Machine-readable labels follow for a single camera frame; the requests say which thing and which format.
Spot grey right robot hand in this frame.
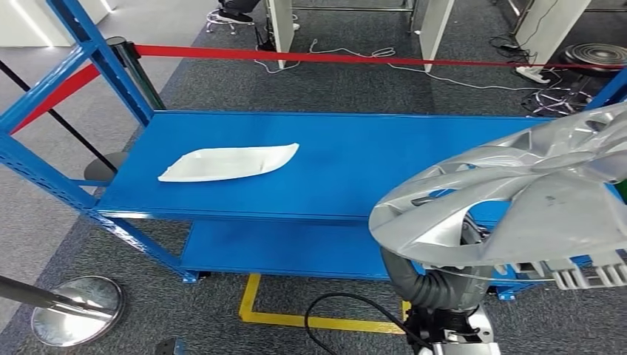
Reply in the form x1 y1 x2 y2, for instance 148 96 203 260
460 215 493 248

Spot silver plastic wheel hubcap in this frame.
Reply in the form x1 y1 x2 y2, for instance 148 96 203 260
368 101 627 291

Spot blue metal shelf rack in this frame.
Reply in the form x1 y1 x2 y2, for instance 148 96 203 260
0 0 627 301

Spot white plastic car part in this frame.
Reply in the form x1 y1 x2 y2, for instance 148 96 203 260
157 143 300 183

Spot white power strip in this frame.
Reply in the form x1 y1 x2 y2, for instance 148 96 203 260
515 65 551 85

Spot black round stool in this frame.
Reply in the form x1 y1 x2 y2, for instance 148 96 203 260
521 43 627 118

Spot white desk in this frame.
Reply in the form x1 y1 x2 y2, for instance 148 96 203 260
265 0 456 73
506 0 627 67

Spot person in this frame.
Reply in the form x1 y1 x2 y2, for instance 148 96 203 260
217 0 264 24

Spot right wrist camera unit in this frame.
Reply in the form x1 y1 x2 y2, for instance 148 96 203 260
404 302 495 351

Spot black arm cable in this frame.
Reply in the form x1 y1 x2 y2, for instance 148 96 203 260
304 292 432 355

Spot white floor cable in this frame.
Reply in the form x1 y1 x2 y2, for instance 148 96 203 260
254 38 542 92

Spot black floor cables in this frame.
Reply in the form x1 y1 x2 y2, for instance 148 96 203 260
489 33 527 55

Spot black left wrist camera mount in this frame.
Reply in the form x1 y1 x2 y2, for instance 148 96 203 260
155 337 188 355

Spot chrome stanchion post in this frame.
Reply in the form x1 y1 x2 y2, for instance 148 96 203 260
106 35 168 112
0 274 126 348

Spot black stanchion post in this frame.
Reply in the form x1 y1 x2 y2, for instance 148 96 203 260
0 59 130 183

